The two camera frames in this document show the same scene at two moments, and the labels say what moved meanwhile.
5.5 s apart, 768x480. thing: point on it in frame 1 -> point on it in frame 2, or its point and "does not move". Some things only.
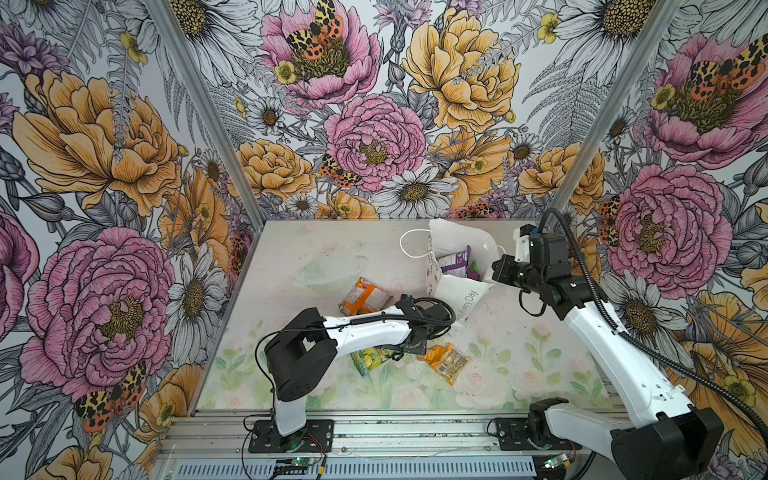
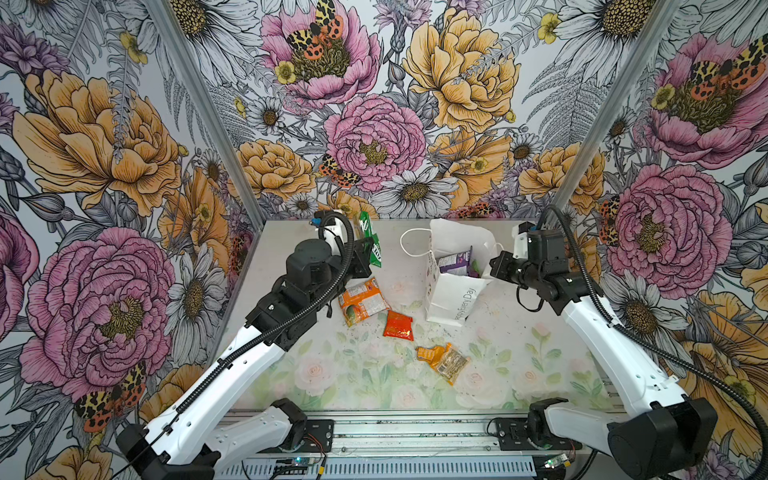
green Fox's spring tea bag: [368, 359] -> [375, 254]
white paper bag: [461, 296] does not move
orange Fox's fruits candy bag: [364, 297] does not move
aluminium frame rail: [359, 435] does not move
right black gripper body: [523, 275] does not move
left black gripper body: [418, 348] -> [357, 267]
